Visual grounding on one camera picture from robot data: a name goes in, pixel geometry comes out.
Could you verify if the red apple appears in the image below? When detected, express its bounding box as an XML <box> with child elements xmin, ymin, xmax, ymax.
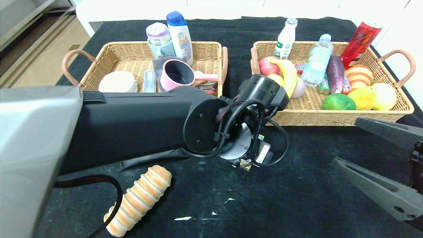
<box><xmin>259</xmin><ymin>56</ymin><xmax>281</xmax><ymax>76</ymax></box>

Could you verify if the white cabinet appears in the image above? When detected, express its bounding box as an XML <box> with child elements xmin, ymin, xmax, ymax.
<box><xmin>337</xmin><ymin>0</ymin><xmax>423</xmax><ymax>109</ymax></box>

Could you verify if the pale pink round fruit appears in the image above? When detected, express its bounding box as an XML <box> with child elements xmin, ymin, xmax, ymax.
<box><xmin>291</xmin><ymin>78</ymin><xmax>307</xmax><ymax>99</ymax></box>

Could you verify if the white shampoo bottle blue cap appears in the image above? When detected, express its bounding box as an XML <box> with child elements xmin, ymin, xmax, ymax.
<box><xmin>166</xmin><ymin>11</ymin><xmax>194</xmax><ymax>66</ymax></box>

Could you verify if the braided black red cable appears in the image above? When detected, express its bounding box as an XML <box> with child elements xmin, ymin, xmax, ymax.
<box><xmin>55</xmin><ymin>175</ymin><xmax>123</xmax><ymax>238</ymax></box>

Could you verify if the yellow mango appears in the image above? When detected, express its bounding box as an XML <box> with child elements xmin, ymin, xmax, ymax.
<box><xmin>348</xmin><ymin>86</ymin><xmax>377</xmax><ymax>110</ymax></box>

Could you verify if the purple lid jar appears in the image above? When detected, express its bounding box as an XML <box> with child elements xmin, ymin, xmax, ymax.
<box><xmin>146</xmin><ymin>22</ymin><xmax>171</xmax><ymax>46</ymax></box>

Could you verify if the wicker basket with household items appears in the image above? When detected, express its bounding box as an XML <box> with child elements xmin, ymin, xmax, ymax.
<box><xmin>62</xmin><ymin>41</ymin><xmax>229</xmax><ymax>99</ymax></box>

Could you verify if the red drink can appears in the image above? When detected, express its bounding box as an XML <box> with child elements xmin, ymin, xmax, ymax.
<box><xmin>340</xmin><ymin>19</ymin><xmax>383</xmax><ymax>68</ymax></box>

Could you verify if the black table cloth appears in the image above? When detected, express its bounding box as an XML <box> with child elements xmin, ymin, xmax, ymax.
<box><xmin>33</xmin><ymin>17</ymin><xmax>423</xmax><ymax>238</ymax></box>

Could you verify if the croissant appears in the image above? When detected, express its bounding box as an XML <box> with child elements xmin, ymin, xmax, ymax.
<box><xmin>345</xmin><ymin>64</ymin><xmax>374</xmax><ymax>90</ymax></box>

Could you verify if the yellow banana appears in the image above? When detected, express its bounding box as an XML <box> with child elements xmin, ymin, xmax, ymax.
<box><xmin>269</xmin><ymin>58</ymin><xmax>298</xmax><ymax>99</ymax></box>

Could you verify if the small yellow lemon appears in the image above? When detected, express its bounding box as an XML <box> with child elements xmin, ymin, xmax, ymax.
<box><xmin>268</xmin><ymin>73</ymin><xmax>285</xmax><ymax>87</ymax></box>

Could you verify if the grey cloth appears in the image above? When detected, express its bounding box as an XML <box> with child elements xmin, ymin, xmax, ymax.
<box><xmin>153</xmin><ymin>56</ymin><xmax>185</xmax><ymax>92</ymax></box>

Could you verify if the dark cup in basket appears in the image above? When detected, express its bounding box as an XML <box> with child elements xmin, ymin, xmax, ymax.
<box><xmin>198</xmin><ymin>81</ymin><xmax>218</xmax><ymax>97</ymax></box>

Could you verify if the purple eggplant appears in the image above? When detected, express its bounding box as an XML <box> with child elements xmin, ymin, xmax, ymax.
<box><xmin>327</xmin><ymin>55</ymin><xmax>345</xmax><ymax>94</ymax></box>

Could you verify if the white yogurt drink bottle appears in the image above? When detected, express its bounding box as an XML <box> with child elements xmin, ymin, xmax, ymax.
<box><xmin>274</xmin><ymin>18</ymin><xmax>298</xmax><ymax>59</ymax></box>

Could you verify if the wicker basket with food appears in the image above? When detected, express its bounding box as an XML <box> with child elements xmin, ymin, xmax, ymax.
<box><xmin>250</xmin><ymin>41</ymin><xmax>416</xmax><ymax>127</ymax></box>

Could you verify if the clear plastic case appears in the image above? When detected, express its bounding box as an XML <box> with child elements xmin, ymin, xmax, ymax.
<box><xmin>143</xmin><ymin>69</ymin><xmax>157</xmax><ymax>93</ymax></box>

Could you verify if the black glasses case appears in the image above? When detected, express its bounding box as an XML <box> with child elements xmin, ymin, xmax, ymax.
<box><xmin>121</xmin><ymin>148</ymin><xmax>189</xmax><ymax>171</ymax></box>

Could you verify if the green gum pack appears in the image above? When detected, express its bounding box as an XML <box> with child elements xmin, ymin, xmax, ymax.
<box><xmin>318</xmin><ymin>73</ymin><xmax>331</xmax><ymax>96</ymax></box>

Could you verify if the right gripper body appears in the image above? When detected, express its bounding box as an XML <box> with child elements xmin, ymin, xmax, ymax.
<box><xmin>405</xmin><ymin>140</ymin><xmax>423</xmax><ymax>231</ymax></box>

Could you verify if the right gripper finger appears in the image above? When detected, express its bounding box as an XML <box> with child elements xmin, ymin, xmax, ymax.
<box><xmin>354</xmin><ymin>117</ymin><xmax>423</xmax><ymax>151</ymax></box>
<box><xmin>331</xmin><ymin>156</ymin><xmax>423</xmax><ymax>221</ymax></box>

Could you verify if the white round container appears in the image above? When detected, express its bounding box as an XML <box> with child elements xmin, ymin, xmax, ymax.
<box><xmin>98</xmin><ymin>70</ymin><xmax>138</xmax><ymax>93</ymax></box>

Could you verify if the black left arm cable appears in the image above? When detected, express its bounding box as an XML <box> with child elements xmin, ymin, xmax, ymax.
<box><xmin>181</xmin><ymin>99</ymin><xmax>289</xmax><ymax>167</ymax></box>

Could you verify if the ridged bread loaf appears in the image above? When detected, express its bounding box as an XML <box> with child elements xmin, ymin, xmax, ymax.
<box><xmin>103</xmin><ymin>165</ymin><xmax>173</xmax><ymax>237</ymax></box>

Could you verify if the pink saucepan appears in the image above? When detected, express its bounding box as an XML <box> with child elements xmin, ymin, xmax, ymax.
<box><xmin>160</xmin><ymin>59</ymin><xmax>219</xmax><ymax>92</ymax></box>

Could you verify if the white low bench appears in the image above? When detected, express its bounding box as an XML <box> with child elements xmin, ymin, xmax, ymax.
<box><xmin>75</xmin><ymin>0</ymin><xmax>342</xmax><ymax>37</ymax></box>

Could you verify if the green lime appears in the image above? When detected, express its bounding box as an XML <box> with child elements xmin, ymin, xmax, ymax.
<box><xmin>322</xmin><ymin>93</ymin><xmax>356</xmax><ymax>110</ymax></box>

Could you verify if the mint green mug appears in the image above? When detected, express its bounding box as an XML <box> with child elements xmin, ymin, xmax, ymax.
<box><xmin>147</xmin><ymin>39</ymin><xmax>176</xmax><ymax>59</ymax></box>

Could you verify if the grey metal shelf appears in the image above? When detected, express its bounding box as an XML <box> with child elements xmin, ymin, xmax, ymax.
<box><xmin>0</xmin><ymin>0</ymin><xmax>77</xmax><ymax>50</ymax></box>

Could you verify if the large yellow lemon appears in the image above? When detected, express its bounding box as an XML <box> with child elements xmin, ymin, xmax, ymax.
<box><xmin>372</xmin><ymin>83</ymin><xmax>397</xmax><ymax>110</ymax></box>

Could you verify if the clear water bottle blue cap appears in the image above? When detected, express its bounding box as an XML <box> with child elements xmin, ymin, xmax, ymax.
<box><xmin>301</xmin><ymin>34</ymin><xmax>334</xmax><ymax>87</ymax></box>

